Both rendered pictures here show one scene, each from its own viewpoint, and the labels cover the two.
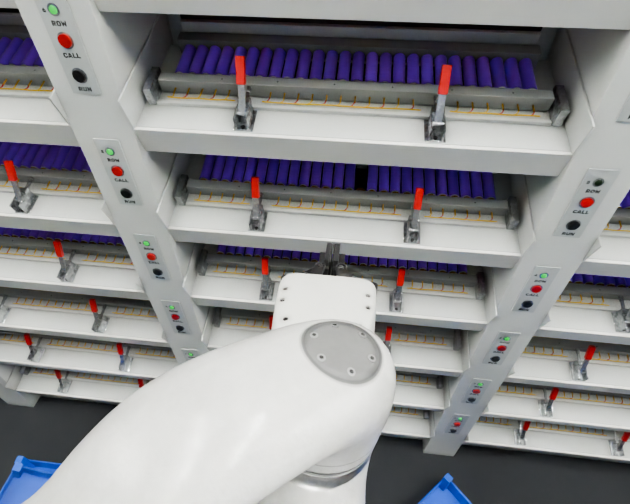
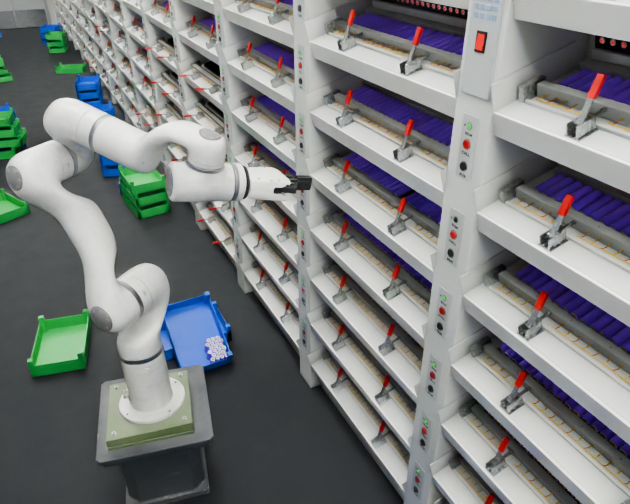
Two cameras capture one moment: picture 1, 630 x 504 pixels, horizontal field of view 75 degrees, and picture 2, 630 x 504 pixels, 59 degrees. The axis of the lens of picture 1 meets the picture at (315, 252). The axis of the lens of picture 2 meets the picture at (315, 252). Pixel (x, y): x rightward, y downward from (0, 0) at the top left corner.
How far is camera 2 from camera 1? 1.11 m
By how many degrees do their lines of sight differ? 46
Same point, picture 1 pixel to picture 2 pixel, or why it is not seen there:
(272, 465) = (174, 132)
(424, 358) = (404, 371)
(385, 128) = (387, 147)
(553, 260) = (448, 285)
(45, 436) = (234, 309)
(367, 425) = (196, 145)
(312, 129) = (361, 136)
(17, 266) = not seen: hidden behind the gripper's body
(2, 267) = not seen: hidden behind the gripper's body
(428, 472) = not seen: outside the picture
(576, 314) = (487, 377)
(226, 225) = (330, 184)
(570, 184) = (445, 216)
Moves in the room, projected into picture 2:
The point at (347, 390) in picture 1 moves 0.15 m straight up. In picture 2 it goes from (198, 135) to (189, 58)
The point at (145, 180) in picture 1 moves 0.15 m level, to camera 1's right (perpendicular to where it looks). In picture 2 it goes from (308, 140) to (338, 156)
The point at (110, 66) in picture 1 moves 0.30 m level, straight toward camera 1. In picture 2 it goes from (308, 80) to (242, 107)
